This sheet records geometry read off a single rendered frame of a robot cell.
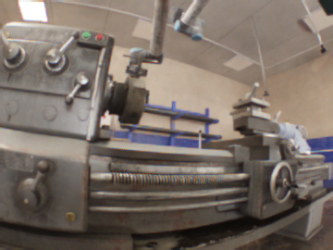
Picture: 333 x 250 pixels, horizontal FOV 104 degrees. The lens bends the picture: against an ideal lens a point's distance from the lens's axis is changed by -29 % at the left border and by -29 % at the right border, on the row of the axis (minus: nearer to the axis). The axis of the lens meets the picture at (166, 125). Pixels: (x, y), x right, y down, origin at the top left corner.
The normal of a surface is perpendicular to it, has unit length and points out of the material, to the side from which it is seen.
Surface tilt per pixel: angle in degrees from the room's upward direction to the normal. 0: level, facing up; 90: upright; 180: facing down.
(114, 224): 90
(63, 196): 90
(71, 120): 90
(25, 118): 90
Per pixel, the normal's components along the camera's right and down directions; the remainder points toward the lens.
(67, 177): 0.41, -0.15
